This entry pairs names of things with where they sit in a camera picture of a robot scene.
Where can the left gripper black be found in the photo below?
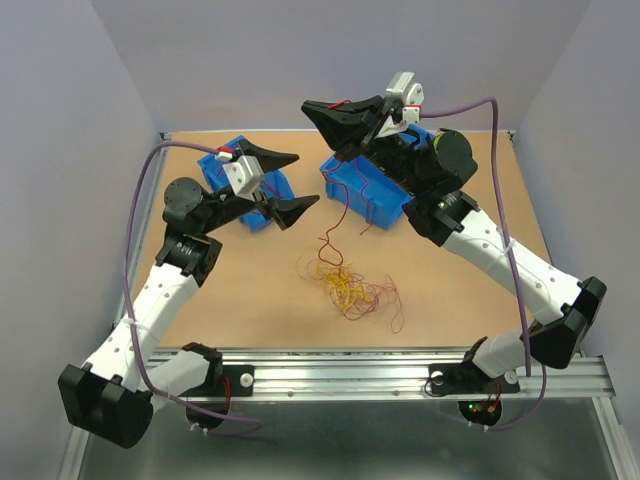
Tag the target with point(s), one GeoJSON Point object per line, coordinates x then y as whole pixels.
{"type": "Point", "coordinates": [285, 212]}

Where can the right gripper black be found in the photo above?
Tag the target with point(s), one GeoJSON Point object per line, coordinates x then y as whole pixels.
{"type": "Point", "coordinates": [349, 125]}

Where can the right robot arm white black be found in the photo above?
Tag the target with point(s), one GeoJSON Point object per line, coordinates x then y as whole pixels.
{"type": "Point", "coordinates": [557, 309]}

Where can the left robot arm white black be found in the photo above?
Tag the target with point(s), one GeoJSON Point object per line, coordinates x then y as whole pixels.
{"type": "Point", "coordinates": [112, 394]}

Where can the small blue plastic bin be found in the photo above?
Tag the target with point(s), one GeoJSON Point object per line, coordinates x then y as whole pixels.
{"type": "Point", "coordinates": [275, 184]}

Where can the large blue divided bin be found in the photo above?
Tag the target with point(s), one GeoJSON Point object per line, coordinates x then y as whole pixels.
{"type": "Point", "coordinates": [366, 184]}

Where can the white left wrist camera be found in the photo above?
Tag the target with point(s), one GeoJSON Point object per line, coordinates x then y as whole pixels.
{"type": "Point", "coordinates": [245, 176]}

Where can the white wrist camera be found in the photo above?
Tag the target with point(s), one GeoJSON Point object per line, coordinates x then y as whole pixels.
{"type": "Point", "coordinates": [406, 96]}
{"type": "Point", "coordinates": [245, 176]}

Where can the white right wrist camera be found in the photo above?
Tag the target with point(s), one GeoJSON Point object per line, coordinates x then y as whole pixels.
{"type": "Point", "coordinates": [406, 96]}

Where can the aluminium side frame rail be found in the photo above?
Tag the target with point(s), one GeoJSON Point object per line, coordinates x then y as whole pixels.
{"type": "Point", "coordinates": [139, 206]}

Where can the aluminium mounting rail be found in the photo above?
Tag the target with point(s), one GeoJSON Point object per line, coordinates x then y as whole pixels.
{"type": "Point", "coordinates": [366, 375]}

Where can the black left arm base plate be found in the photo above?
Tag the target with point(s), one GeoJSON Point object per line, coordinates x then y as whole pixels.
{"type": "Point", "coordinates": [225, 380]}

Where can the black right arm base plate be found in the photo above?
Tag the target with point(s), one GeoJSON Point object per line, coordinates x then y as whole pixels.
{"type": "Point", "coordinates": [464, 379]}

